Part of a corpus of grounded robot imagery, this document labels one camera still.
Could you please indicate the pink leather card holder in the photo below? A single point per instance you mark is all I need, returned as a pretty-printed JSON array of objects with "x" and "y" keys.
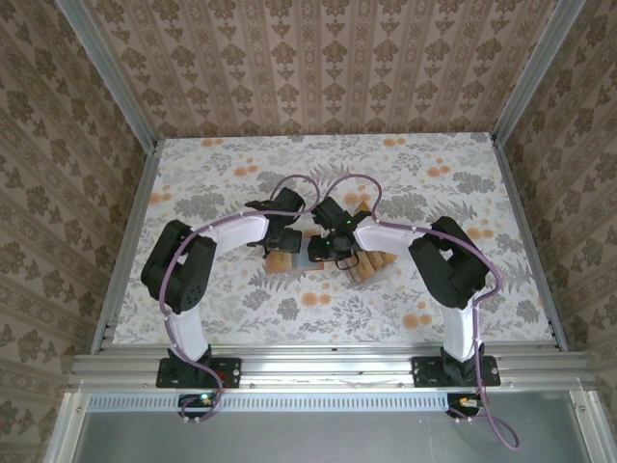
[{"x": 303, "y": 253}]

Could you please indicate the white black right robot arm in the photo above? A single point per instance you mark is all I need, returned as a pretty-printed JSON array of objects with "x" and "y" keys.
[{"x": 385, "y": 238}]

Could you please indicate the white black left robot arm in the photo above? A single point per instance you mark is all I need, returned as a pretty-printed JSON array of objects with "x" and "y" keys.
[{"x": 231, "y": 231}]

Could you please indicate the small black electronics board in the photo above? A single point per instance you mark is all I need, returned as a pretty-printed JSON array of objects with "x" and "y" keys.
[
  {"x": 463, "y": 404},
  {"x": 202, "y": 402}
]

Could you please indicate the grey metal panel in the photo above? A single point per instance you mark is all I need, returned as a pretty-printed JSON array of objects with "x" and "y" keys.
[{"x": 313, "y": 439}]

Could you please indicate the aluminium frame rail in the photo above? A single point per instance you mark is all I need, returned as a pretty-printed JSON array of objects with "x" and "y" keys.
[{"x": 328, "y": 369}]

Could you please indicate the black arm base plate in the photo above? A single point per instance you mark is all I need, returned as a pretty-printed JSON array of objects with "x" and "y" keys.
[
  {"x": 231, "y": 373},
  {"x": 491, "y": 366}
]

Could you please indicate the aluminium side rail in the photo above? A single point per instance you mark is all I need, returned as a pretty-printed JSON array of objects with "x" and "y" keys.
[
  {"x": 528, "y": 241},
  {"x": 128, "y": 241}
]

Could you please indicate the aluminium corner post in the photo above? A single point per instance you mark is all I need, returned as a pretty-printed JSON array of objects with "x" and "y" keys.
[
  {"x": 108, "y": 72},
  {"x": 535, "y": 72}
]

